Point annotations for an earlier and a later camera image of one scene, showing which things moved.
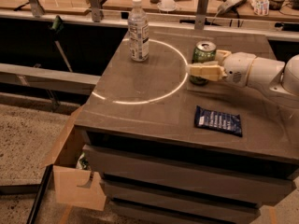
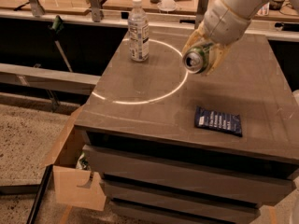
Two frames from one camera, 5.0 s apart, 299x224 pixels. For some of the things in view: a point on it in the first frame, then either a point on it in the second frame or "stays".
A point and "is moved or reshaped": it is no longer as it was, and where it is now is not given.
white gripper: [239, 68] -> [223, 22]
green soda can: [204, 51] is moved or reshaped
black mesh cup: [276, 2] stays
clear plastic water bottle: [138, 39] stays
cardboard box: [76, 184] stays
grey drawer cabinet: [174, 152] stays
